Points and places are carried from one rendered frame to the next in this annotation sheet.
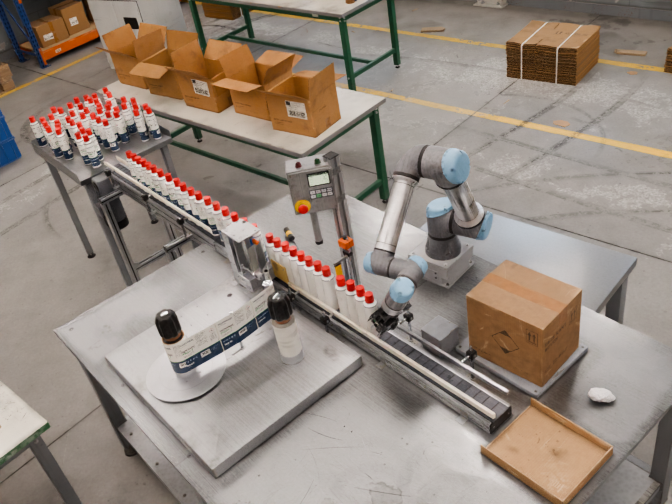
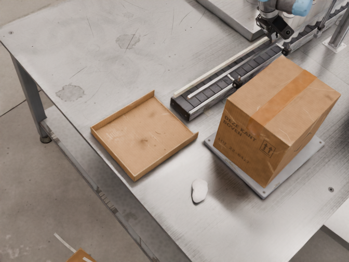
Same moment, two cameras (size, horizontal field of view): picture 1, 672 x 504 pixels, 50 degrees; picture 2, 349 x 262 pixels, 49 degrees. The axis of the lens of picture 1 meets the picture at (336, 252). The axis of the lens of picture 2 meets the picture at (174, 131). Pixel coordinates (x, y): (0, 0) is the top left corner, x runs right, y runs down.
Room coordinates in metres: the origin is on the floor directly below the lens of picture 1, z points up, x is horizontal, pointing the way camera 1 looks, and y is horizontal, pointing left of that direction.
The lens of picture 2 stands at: (1.30, -1.33, 2.00)
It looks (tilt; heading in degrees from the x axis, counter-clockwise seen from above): 54 degrees down; 77
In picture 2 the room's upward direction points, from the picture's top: 8 degrees clockwise
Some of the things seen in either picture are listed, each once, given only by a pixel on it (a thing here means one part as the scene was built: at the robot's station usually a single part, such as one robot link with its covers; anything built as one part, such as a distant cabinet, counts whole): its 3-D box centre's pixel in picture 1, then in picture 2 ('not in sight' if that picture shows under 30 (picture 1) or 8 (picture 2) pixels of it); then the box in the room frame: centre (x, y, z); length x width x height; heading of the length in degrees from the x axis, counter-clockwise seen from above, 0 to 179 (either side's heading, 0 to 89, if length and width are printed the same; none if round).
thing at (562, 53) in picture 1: (552, 51); not in sight; (5.86, -2.19, 0.16); 0.65 x 0.54 x 0.32; 47
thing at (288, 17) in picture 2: (371, 314); (284, 24); (2.00, -0.09, 0.98); 0.05 x 0.05 x 0.20
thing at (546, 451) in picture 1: (545, 449); (145, 132); (1.38, -0.52, 0.85); 0.30 x 0.26 x 0.04; 35
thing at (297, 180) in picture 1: (312, 184); not in sight; (2.33, 0.04, 1.38); 0.17 x 0.10 x 0.19; 90
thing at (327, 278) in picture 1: (329, 287); (318, 4); (2.20, 0.05, 0.98); 0.05 x 0.05 x 0.20
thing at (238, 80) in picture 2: (468, 366); (230, 87); (1.72, -0.37, 0.91); 0.07 x 0.03 x 0.16; 125
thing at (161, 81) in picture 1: (167, 67); not in sight; (5.04, 0.93, 0.97); 0.44 x 0.38 x 0.37; 137
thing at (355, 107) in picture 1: (240, 143); not in sight; (4.80, 0.54, 0.39); 2.20 x 0.80 x 0.78; 42
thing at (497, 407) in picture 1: (335, 312); (306, 26); (2.19, 0.05, 0.86); 1.65 x 0.08 x 0.04; 35
